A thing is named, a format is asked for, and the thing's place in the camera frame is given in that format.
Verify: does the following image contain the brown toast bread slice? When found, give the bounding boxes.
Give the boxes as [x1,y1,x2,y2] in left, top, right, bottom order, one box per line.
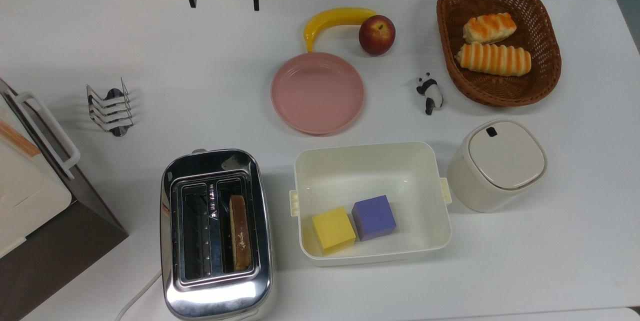
[229,195,253,272]

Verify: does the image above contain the pink plate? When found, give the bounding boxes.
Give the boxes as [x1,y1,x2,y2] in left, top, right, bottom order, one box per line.
[270,52,365,136]

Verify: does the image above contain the short striped bread roll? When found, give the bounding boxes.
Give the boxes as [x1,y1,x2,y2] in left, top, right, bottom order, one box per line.
[462,12,518,45]

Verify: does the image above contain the long striped bread roll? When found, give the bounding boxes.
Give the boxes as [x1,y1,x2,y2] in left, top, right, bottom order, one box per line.
[454,42,532,78]

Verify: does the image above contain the yellow banana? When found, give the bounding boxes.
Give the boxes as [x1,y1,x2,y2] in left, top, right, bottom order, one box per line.
[303,7,379,54]

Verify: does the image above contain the metal toast rack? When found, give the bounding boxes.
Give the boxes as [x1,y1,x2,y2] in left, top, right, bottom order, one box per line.
[86,77,135,138]

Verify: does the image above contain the red apple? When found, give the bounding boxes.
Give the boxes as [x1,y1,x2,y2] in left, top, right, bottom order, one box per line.
[358,14,397,57]

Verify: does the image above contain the panda figurine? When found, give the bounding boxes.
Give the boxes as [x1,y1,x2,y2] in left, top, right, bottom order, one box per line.
[415,72,444,116]

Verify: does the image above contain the white plastic container box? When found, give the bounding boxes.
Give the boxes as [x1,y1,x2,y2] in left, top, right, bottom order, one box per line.
[289,141,453,267]

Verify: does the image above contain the yellow cube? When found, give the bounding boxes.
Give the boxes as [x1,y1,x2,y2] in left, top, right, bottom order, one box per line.
[311,206,357,256]

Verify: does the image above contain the purple cube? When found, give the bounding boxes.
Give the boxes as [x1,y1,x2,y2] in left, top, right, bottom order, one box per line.
[351,194,398,242]

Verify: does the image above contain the cream bin with lid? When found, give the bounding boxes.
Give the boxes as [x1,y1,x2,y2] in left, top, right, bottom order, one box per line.
[446,119,549,213]

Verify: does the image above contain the chrome and cream toaster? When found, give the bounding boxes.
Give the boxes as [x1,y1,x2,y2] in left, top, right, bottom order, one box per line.
[160,148,274,321]

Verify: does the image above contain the white toaster power cord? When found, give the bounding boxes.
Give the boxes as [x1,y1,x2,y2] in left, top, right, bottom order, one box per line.
[115,270,163,321]

